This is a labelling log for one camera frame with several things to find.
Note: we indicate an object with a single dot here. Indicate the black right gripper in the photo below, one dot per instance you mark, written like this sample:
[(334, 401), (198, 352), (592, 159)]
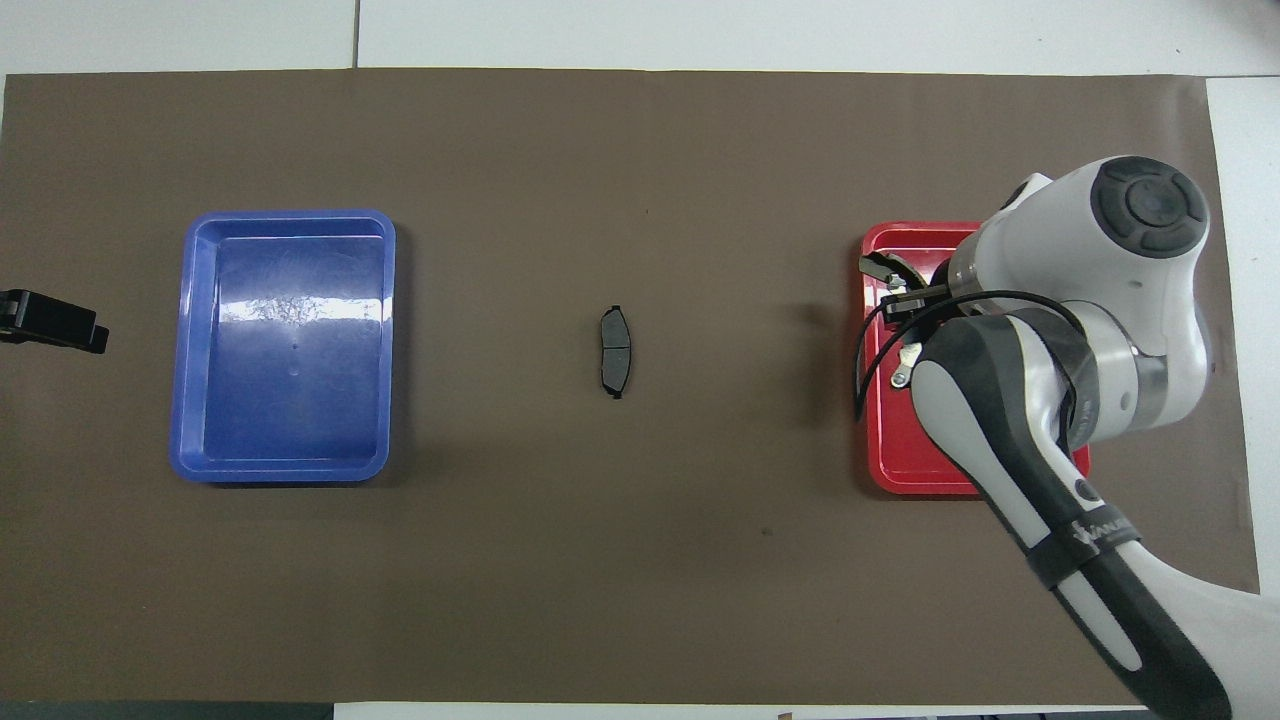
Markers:
[(938, 300)]

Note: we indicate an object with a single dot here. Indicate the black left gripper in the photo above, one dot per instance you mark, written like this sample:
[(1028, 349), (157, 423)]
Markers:
[(8, 315)]

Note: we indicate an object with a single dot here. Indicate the curved brake shoe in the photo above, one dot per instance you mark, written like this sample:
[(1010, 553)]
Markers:
[(910, 352)]

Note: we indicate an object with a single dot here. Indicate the dark brake pad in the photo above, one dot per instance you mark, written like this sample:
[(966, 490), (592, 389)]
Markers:
[(615, 350)]

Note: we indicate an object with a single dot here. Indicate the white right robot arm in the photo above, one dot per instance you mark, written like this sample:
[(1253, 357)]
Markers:
[(1050, 250)]

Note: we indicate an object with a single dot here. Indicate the red plastic tray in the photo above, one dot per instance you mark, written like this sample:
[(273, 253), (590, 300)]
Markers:
[(885, 440)]

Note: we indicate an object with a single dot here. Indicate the blue plastic tray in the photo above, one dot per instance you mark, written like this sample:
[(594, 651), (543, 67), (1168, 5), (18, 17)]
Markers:
[(290, 390)]

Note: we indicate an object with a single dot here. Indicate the brown paper table mat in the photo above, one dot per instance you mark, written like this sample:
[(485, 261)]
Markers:
[(600, 560)]

